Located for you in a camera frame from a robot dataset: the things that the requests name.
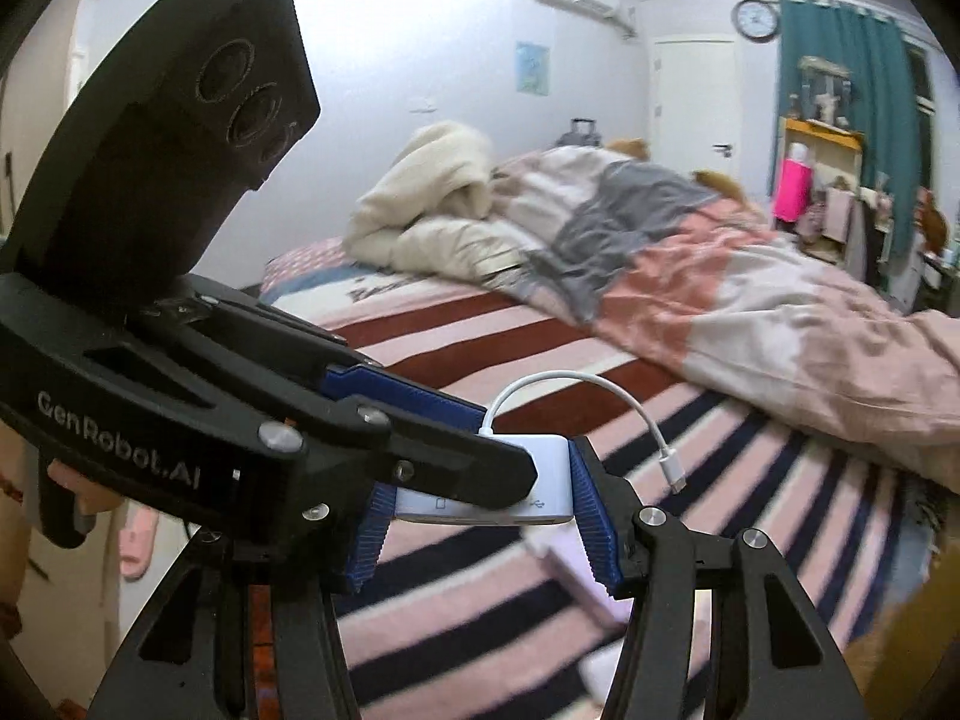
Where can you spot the person's left hand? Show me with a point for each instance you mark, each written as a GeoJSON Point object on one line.
{"type": "Point", "coordinates": [86, 491]}

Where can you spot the pink patterned pillow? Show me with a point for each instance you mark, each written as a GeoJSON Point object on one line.
{"type": "Point", "coordinates": [307, 259]}

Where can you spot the orange plush toy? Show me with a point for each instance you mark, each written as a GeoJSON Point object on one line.
{"type": "Point", "coordinates": [720, 184]}
{"type": "Point", "coordinates": [628, 148]}

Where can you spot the dark suitcase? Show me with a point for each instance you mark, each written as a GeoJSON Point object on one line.
{"type": "Point", "coordinates": [579, 136]}

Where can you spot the light blue wall poster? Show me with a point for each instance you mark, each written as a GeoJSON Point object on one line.
{"type": "Point", "coordinates": [532, 69]}

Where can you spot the teal curtain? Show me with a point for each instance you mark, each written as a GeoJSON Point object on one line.
{"type": "Point", "coordinates": [855, 82]}

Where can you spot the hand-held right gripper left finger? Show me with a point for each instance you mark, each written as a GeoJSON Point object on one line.
{"type": "Point", "coordinates": [369, 540]}

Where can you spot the pale pink flat box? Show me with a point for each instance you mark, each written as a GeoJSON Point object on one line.
{"type": "Point", "coordinates": [566, 577]}

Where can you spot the bright pink bottle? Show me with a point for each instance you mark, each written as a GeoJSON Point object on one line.
{"type": "Point", "coordinates": [793, 187]}

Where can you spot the cream fluffy blanket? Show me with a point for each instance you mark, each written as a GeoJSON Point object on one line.
{"type": "Point", "coordinates": [427, 195]}

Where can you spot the striped bed blanket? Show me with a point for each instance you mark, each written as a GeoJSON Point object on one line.
{"type": "Point", "coordinates": [480, 630]}

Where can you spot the yellow white shelf unit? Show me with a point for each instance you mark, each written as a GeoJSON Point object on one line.
{"type": "Point", "coordinates": [836, 154]}

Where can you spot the pink slipper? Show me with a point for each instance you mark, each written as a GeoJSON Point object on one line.
{"type": "Point", "coordinates": [137, 544]}

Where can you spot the white door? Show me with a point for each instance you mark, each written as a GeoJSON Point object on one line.
{"type": "Point", "coordinates": [694, 105]}

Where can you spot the round wall clock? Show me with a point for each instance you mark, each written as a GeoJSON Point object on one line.
{"type": "Point", "coordinates": [756, 19]}

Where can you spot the pink grey patchwork duvet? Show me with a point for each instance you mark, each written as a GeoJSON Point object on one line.
{"type": "Point", "coordinates": [720, 292]}

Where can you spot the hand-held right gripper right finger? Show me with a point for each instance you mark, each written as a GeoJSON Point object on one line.
{"type": "Point", "coordinates": [592, 517]}

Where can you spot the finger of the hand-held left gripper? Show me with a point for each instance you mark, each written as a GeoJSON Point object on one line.
{"type": "Point", "coordinates": [409, 394]}
{"type": "Point", "coordinates": [465, 465]}

